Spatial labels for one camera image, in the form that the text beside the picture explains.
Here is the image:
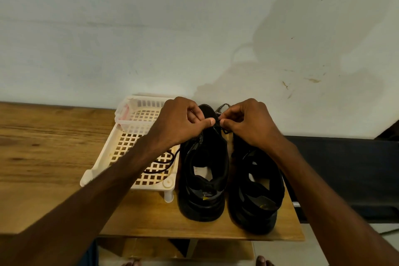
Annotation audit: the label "large white plastic tray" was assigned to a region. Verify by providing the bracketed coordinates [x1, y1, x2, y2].
[80, 94, 182, 204]

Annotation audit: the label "black white patterned shoelace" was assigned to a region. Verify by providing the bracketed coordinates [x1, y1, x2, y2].
[214, 103, 230, 118]
[217, 119, 232, 135]

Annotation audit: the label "person's left hand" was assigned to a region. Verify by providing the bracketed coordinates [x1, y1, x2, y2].
[146, 96, 217, 154]

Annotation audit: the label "dark door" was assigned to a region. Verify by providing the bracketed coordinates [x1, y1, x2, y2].
[376, 119, 399, 142]

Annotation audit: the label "small white plastic basket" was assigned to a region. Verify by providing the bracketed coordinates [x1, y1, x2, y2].
[114, 96, 175, 135]

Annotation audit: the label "black shoe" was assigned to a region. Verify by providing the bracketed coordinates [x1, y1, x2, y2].
[177, 103, 229, 222]
[227, 132, 286, 235]

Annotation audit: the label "low wooden table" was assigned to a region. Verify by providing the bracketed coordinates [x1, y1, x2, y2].
[0, 101, 306, 266]

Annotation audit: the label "person's blue shorts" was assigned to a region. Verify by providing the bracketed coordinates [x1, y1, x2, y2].
[80, 241, 101, 266]

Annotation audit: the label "person's right hand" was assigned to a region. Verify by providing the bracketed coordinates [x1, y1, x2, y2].
[219, 98, 291, 156]

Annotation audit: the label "black shoelaces bundle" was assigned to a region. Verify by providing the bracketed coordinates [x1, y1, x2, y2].
[142, 145, 183, 175]

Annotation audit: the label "black shoe rack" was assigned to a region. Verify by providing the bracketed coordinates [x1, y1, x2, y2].
[283, 135, 399, 225]

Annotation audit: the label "person's right forearm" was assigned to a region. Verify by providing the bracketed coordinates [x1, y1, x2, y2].
[273, 141, 399, 266]

